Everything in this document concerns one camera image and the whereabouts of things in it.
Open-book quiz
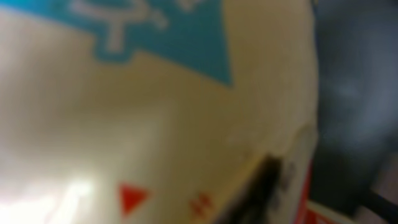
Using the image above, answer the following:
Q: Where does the grey plastic basket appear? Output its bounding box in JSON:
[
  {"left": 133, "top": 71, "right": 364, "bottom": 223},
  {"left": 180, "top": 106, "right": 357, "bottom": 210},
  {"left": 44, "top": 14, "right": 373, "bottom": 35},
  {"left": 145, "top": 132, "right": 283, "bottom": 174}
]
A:
[{"left": 310, "top": 0, "right": 397, "bottom": 223}]

